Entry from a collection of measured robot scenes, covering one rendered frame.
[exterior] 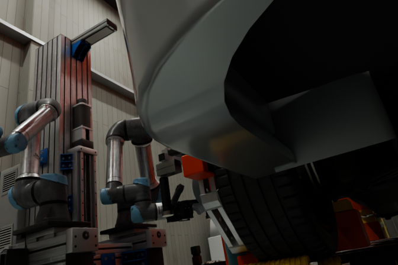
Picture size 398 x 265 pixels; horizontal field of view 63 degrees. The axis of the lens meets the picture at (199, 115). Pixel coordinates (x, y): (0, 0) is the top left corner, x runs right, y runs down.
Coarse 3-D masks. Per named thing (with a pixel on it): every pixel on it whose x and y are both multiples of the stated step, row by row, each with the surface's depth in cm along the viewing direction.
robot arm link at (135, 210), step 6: (138, 204) 143; (144, 204) 142; (150, 204) 144; (132, 210) 141; (138, 210) 141; (144, 210) 141; (150, 210) 142; (156, 210) 143; (132, 216) 140; (138, 216) 140; (144, 216) 141; (150, 216) 142; (156, 216) 142; (138, 222) 142
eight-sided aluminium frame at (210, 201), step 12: (204, 180) 110; (204, 192) 107; (216, 192) 105; (204, 204) 106; (216, 204) 105; (216, 216) 108; (228, 216) 106; (228, 228) 113; (228, 240) 110; (240, 240) 109; (240, 252) 114
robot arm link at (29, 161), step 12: (24, 108) 164; (36, 108) 162; (24, 120) 161; (36, 144) 160; (24, 156) 155; (36, 156) 157; (24, 168) 153; (36, 168) 155; (24, 180) 149; (12, 192) 148; (24, 192) 146; (12, 204) 147; (24, 204) 146; (36, 204) 147
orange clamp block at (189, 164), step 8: (184, 160) 104; (192, 160) 102; (200, 160) 101; (184, 168) 103; (192, 168) 101; (200, 168) 100; (208, 168) 102; (184, 176) 102; (192, 176) 103; (200, 176) 104; (208, 176) 106
